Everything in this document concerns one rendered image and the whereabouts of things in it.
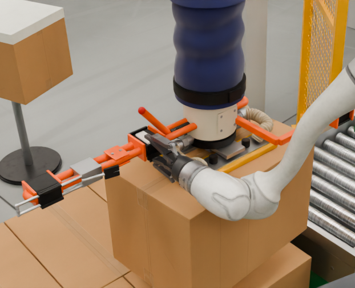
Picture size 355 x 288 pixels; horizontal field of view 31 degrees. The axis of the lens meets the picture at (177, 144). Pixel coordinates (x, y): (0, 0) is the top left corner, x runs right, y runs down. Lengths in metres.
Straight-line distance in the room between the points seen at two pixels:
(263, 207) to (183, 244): 0.29
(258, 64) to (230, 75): 1.70
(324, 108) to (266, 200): 0.35
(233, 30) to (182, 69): 0.19
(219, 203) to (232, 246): 0.44
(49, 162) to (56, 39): 0.86
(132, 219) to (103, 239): 0.54
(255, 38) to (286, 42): 2.00
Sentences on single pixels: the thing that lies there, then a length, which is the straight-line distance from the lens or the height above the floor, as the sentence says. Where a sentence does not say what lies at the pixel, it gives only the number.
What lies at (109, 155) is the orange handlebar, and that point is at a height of 1.22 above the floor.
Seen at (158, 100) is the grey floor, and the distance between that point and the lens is 4.60.
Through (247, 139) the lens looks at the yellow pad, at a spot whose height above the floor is 1.12.
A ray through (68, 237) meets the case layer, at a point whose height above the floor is 0.54.
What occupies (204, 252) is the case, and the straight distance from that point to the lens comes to 1.93.
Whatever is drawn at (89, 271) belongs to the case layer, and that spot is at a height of 0.54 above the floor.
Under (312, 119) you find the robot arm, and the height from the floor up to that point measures 1.44.
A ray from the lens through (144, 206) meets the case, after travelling 1.95.
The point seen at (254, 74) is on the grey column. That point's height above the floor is 0.62.
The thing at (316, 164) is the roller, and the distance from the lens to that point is 2.96.
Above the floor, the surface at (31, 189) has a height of 1.23.
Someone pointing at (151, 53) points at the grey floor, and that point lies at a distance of 5.34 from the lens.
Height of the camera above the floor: 2.23
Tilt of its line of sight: 33 degrees down
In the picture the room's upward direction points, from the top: 3 degrees counter-clockwise
